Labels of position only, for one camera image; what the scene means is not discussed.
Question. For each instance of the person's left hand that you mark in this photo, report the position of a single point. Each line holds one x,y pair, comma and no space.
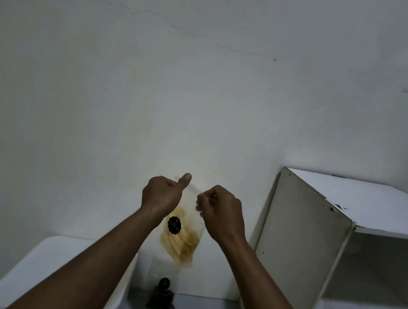
161,195

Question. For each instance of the person's right hand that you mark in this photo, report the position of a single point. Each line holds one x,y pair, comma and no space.
222,215

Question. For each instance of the clear bag of yellow sticks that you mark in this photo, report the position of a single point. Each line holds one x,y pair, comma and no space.
184,243

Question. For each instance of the clear bag of black snacks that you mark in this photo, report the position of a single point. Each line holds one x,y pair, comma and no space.
161,298

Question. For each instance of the white plastic storage bin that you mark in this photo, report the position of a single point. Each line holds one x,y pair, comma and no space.
35,272

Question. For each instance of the person's left forearm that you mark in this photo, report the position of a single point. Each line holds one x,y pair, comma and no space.
91,268

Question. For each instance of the person's right forearm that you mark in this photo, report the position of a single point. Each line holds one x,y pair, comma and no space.
271,300

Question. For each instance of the white wooden shelf unit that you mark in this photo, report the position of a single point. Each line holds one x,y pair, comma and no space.
297,239

